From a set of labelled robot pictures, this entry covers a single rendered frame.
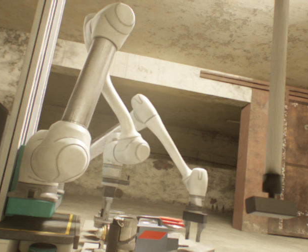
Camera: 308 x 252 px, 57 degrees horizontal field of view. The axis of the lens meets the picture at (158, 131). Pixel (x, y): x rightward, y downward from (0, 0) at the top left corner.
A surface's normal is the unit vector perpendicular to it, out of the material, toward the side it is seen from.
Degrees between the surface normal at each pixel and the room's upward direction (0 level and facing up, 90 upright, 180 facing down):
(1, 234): 90
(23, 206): 90
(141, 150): 98
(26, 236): 90
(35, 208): 90
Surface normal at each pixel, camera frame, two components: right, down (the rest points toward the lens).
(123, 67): 0.18, -0.18
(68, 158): 0.61, 0.03
